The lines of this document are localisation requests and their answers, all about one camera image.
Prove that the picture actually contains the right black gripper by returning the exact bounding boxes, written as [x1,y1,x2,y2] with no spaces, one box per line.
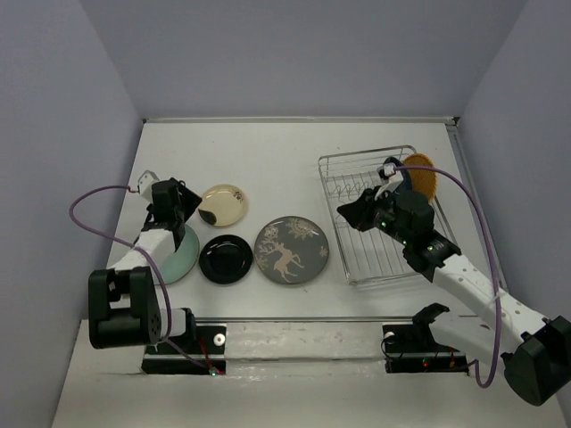
[335,185,412,246]

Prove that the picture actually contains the cream floral ceramic plate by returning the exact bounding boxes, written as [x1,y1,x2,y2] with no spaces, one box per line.
[198,184,248,227]

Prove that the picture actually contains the dark blue leaf-shaped plate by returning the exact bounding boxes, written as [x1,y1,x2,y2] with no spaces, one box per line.
[384,156,413,193]

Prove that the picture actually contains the grey reindeer snowflake plate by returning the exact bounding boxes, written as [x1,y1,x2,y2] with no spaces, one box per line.
[253,216,329,285]

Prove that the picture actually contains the round woven wicker plate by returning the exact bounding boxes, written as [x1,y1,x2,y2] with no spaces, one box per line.
[402,153,437,202]

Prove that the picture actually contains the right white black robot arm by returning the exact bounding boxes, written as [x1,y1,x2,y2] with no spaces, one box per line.
[187,187,570,406]

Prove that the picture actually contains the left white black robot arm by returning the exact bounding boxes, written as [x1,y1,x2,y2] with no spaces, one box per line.
[88,171,202,352]

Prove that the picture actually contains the light green floral plate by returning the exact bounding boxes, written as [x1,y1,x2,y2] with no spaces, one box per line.
[160,225,200,284]

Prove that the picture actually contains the black round plate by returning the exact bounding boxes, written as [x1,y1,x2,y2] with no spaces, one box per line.
[199,235,253,285]

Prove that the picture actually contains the metal wire dish rack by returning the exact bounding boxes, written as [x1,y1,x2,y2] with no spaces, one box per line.
[317,144,451,286]

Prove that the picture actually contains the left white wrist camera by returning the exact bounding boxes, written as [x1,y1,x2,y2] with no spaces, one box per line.
[137,170,160,201]

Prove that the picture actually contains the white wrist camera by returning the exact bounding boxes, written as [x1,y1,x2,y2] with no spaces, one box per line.
[375,162,404,200]
[137,170,160,201]

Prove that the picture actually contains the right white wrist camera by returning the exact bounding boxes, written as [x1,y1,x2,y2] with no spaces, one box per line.
[375,162,404,200]

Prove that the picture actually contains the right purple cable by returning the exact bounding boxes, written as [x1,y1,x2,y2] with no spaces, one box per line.
[394,165,501,388]

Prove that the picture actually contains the purple cable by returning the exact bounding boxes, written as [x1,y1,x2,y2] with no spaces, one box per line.
[394,165,501,388]
[70,185,215,375]

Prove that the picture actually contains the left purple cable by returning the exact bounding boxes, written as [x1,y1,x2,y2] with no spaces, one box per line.
[70,185,215,375]

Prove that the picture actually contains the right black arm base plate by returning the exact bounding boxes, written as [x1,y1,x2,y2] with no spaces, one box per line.
[381,324,468,375]

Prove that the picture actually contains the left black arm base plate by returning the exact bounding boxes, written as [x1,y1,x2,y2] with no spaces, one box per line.
[141,323,228,376]

